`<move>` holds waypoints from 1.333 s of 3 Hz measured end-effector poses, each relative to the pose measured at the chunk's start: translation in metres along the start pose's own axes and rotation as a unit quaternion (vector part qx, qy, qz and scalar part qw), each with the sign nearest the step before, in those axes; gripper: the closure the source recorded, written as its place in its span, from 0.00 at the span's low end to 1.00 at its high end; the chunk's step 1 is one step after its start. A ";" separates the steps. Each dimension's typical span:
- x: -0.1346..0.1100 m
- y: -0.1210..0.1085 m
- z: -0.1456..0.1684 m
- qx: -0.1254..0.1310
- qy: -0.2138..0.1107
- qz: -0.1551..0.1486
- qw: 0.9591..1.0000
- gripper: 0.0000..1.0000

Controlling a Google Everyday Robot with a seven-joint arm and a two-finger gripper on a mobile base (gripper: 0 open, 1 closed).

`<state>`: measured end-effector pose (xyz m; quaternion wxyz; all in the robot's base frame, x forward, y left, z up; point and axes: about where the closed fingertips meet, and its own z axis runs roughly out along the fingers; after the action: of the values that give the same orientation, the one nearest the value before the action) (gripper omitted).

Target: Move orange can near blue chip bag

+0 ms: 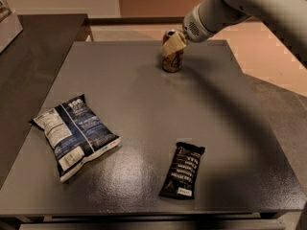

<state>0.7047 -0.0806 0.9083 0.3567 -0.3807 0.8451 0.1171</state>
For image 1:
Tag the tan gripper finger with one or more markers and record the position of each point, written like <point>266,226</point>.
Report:
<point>173,42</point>

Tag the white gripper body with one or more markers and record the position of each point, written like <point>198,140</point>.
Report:
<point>194,28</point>

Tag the orange soda can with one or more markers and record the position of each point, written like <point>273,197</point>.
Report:
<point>173,62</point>

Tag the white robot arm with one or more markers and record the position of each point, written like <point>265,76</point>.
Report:
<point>287,19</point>

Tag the blue chip bag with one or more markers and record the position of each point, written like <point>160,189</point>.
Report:
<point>76,135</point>

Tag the black snack bar wrapper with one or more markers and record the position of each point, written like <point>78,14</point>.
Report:
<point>182,174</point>

